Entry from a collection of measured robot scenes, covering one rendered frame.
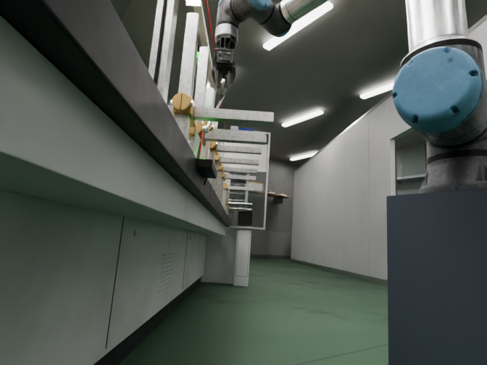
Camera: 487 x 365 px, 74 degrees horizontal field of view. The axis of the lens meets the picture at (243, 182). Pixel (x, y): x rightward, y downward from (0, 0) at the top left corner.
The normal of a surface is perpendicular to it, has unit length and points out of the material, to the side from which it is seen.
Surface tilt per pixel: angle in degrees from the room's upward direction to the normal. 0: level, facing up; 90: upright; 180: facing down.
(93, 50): 90
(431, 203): 90
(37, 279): 90
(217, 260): 90
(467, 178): 70
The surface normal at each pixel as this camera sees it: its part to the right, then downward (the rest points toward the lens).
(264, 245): 0.58, -0.11
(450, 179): -0.69, -0.49
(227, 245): 0.00, -0.18
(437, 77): -0.69, -0.09
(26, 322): 1.00, 0.07
